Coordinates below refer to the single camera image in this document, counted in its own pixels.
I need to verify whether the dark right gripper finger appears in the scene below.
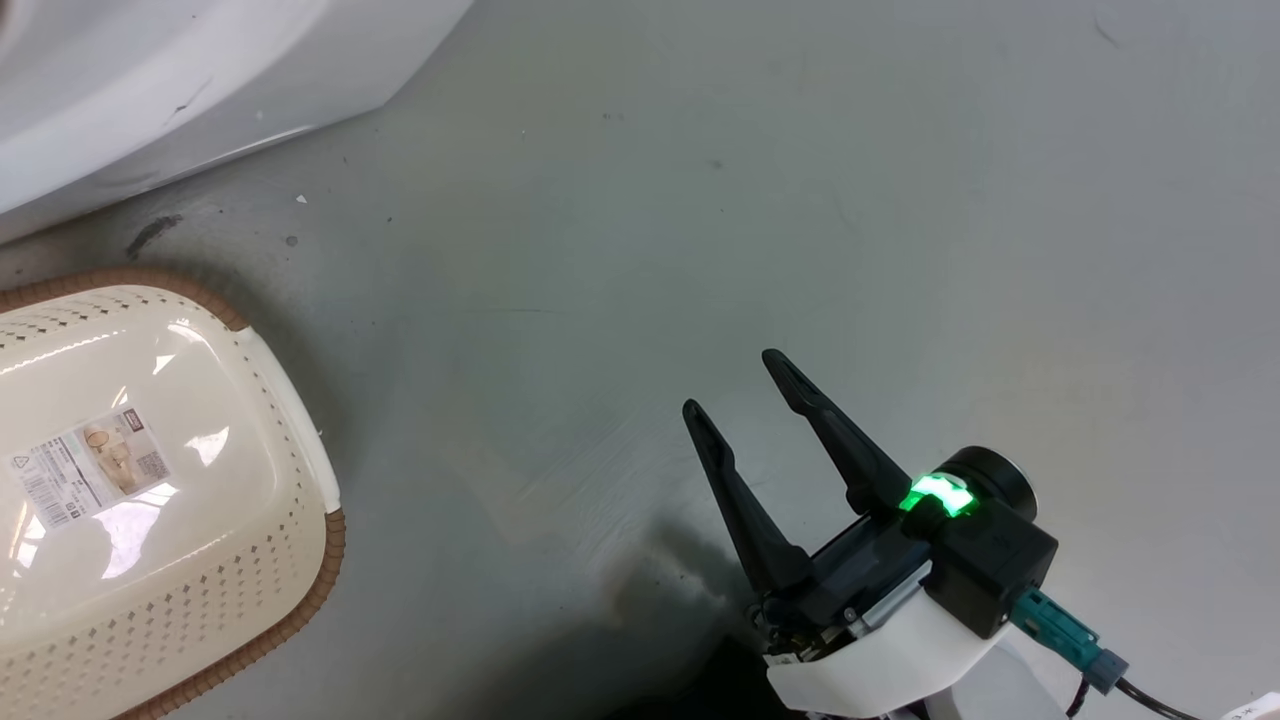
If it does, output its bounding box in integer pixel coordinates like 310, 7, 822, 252
683, 399, 813, 596
762, 348, 913, 519

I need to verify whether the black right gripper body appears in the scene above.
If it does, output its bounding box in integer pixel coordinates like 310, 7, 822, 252
750, 446, 1038, 659

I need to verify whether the cream laundry basket brown rim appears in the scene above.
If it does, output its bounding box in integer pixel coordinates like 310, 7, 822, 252
0, 268, 347, 720

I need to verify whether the paper label sticker in basket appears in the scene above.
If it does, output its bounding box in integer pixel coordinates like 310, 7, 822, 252
10, 405, 173, 531

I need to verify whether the white front-loading washing machine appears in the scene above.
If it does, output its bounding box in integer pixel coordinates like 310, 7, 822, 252
0, 0, 476, 246

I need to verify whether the black cable teal connector right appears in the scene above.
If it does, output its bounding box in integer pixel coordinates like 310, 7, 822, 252
1010, 588, 1206, 720

